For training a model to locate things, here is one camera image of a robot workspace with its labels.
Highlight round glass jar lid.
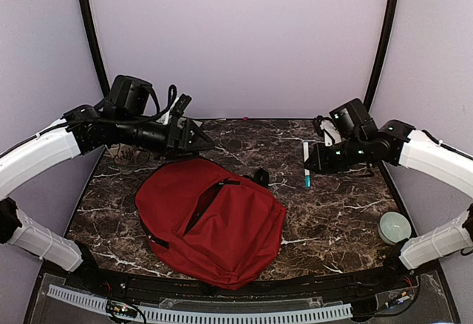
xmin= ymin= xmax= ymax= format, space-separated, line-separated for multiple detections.
xmin=378 ymin=212 xmax=412 ymax=246

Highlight grey slotted cable duct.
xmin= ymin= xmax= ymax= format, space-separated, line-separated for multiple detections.
xmin=47 ymin=285 xmax=353 ymax=323

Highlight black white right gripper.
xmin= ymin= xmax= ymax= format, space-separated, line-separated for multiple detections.
xmin=304 ymin=135 xmax=368 ymax=175

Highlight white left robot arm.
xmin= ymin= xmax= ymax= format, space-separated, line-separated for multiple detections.
xmin=1 ymin=75 xmax=214 ymax=291

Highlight black frame post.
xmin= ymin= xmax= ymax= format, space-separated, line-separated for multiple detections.
xmin=364 ymin=0 xmax=398 ymax=111
xmin=78 ymin=0 xmax=110 ymax=96

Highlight black right frame post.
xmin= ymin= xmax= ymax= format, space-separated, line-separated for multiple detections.
xmin=364 ymin=0 xmax=398 ymax=111

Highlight red student backpack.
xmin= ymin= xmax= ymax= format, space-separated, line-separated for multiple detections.
xmin=135 ymin=157 xmax=286 ymax=290

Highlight black front frame rail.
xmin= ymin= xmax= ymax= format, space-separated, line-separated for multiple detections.
xmin=21 ymin=253 xmax=463 ymax=324

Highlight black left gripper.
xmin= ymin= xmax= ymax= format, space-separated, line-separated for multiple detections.
xmin=115 ymin=112 xmax=216 ymax=163

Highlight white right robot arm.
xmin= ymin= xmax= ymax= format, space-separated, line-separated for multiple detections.
xmin=304 ymin=98 xmax=472 ymax=290

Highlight white mug with coral print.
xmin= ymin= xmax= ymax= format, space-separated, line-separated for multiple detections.
xmin=111 ymin=144 xmax=149 ymax=175

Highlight white teal marker pen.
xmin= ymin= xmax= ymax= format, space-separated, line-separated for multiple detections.
xmin=302 ymin=141 xmax=312 ymax=189

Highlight black left frame post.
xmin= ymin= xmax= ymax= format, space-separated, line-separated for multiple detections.
xmin=78 ymin=0 xmax=110 ymax=96

